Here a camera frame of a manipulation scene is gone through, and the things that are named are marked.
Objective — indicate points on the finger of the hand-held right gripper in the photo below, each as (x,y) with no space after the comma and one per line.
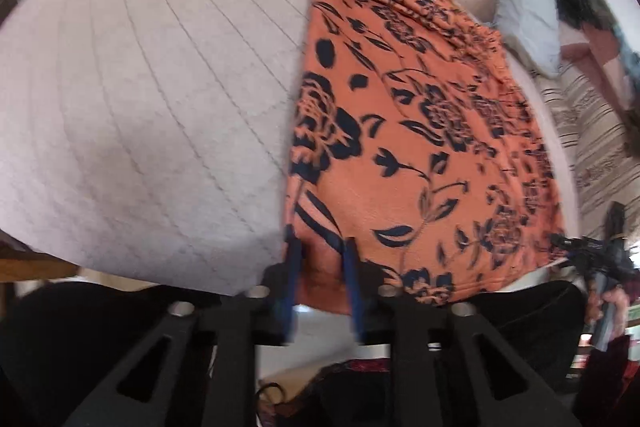
(572,244)

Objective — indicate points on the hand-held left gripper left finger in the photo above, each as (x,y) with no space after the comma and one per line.
(293,292)

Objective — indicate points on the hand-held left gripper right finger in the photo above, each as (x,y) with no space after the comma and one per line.
(353,292)

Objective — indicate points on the orange floral garment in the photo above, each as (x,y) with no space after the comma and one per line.
(425,132)

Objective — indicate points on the person's right forearm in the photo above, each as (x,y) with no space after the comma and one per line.
(610,382)

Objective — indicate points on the person's right hand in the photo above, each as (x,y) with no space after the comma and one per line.
(622,307)

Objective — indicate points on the striped beige blanket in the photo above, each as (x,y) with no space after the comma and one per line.
(590,142)

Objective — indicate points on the person's black pants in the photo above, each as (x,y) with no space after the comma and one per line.
(60,347)

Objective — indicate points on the white quilted mattress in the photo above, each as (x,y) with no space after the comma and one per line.
(150,82)

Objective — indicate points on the wooden bed frame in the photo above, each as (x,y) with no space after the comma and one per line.
(25,264)

